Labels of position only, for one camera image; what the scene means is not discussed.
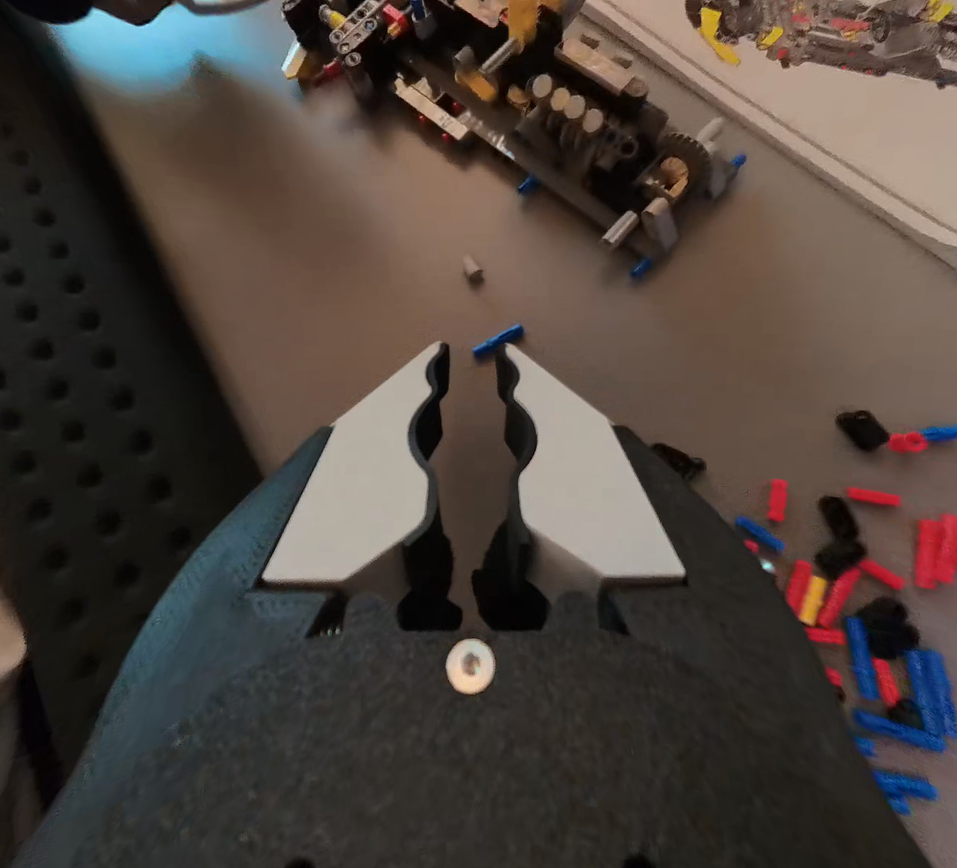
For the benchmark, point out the lego car chassis model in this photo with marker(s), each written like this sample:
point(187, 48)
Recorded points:
point(486, 61)

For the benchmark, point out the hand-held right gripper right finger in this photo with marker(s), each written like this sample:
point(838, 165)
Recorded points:
point(590, 509)

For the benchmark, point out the open lego instruction booklet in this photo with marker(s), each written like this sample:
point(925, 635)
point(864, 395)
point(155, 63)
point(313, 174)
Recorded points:
point(860, 135)

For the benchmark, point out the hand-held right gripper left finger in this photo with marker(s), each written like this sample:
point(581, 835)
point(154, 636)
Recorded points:
point(359, 502)

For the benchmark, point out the black lego connector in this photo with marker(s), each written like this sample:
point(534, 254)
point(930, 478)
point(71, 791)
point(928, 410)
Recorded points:
point(680, 461)

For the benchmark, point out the pile of red blue pins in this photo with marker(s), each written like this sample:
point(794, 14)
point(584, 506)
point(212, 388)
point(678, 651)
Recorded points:
point(931, 554)

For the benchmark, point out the blue lego pin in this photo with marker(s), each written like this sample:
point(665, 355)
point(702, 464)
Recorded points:
point(497, 342)

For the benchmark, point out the black perforated chair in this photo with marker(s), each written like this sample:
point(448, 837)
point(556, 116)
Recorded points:
point(75, 360)

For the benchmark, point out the small grey lego bush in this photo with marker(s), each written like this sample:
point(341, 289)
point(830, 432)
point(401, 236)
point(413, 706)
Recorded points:
point(472, 270)

